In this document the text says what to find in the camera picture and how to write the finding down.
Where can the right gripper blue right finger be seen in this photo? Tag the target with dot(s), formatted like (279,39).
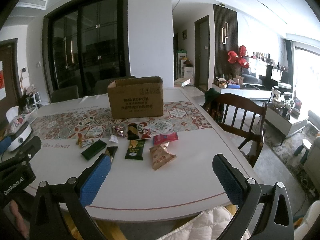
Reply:
(275,220)

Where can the brown cardboard box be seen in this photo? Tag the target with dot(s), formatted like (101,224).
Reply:
(136,97)

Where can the white tv cabinet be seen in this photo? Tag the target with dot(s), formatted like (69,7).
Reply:
(253,94)

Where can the floral tissue box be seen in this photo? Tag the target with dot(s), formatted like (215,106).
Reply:
(15,120)

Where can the patterned table runner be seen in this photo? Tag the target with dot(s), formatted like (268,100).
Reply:
(178,116)

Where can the black gold triangular packet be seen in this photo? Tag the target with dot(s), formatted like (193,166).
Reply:
(111,151)

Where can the dark upholstered chair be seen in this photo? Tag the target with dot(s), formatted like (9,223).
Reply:
(65,94)

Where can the small red snack packet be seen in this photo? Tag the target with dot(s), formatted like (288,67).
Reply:
(145,134)

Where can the pink red snack packet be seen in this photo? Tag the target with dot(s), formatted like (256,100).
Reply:
(163,138)

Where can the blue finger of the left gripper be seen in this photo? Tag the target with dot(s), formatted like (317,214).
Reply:
(4,144)

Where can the dark green snack packet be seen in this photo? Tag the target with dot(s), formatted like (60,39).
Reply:
(135,149)

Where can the orange wrapped snack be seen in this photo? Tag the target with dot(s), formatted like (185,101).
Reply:
(83,142)

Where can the person left hand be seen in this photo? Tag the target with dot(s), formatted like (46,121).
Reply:
(19,222)

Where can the tan paper snack bag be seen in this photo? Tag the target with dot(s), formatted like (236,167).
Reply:
(160,155)

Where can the red bow balloon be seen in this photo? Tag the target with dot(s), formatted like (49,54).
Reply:
(239,57)

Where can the white round appliance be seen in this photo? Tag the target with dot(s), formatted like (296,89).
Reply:
(18,138)

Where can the small white wrapped candy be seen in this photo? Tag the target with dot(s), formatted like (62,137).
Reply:
(113,138)

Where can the dark wooden chair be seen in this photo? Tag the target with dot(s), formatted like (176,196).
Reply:
(244,118)

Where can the brown bar clear wrapper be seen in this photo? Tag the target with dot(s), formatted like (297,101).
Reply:
(119,130)

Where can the black rectangular snack bar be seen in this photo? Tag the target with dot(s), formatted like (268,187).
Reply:
(94,149)

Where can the dark green garment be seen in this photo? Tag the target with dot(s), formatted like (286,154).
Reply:
(211,103)

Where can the white quilted jacket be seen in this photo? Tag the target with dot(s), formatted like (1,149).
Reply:
(209,224)

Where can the black gold snack packet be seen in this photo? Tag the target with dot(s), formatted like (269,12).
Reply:
(132,132)

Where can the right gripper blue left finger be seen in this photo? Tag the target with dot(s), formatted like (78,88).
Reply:
(47,221)

